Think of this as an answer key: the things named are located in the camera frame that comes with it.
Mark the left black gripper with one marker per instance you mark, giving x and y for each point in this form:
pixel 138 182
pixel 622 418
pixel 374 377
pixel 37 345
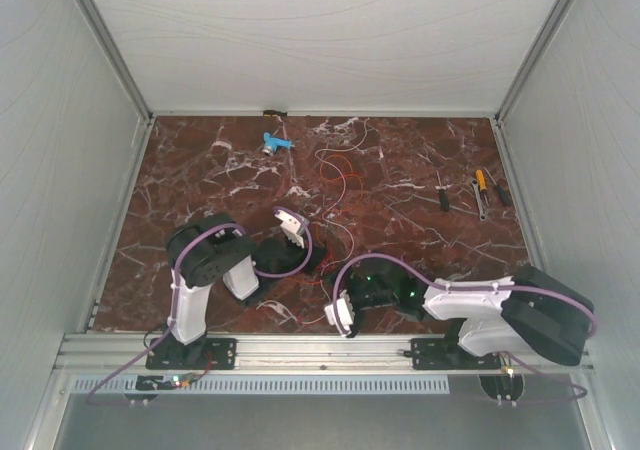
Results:
pixel 304 251

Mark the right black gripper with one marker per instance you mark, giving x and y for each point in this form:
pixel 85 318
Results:
pixel 349 280

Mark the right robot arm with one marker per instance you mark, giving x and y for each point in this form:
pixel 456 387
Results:
pixel 528 310

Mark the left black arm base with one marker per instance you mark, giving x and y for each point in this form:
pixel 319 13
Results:
pixel 205 352

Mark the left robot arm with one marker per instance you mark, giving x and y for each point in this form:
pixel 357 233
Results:
pixel 219 249

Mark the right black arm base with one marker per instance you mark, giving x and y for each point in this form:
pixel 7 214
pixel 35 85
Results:
pixel 446 355

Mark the blue connector plug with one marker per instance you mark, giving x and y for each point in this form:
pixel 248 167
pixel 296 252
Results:
pixel 272 144

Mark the red shaft black screwdriver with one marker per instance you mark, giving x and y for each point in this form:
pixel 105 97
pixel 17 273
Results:
pixel 443 199

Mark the silver wrench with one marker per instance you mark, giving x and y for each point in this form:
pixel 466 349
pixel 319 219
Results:
pixel 479 192

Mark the black yellow edge clip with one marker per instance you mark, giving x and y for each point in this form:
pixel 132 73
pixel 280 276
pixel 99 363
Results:
pixel 274 113

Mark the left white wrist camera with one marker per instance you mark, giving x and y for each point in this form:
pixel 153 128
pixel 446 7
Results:
pixel 293 226

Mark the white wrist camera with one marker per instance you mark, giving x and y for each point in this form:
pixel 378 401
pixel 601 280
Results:
pixel 342 315
pixel 293 226

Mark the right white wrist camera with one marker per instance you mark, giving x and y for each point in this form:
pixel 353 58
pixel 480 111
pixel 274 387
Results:
pixel 342 315

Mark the yellow handled screwdriver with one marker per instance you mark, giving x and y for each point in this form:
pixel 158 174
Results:
pixel 481 180

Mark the slotted grey cable duct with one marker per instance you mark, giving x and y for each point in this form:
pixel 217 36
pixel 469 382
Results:
pixel 228 384

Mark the black handled screwdriver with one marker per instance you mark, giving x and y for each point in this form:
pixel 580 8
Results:
pixel 503 195

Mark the aluminium front rail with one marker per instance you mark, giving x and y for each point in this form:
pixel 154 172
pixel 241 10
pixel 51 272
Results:
pixel 255 353

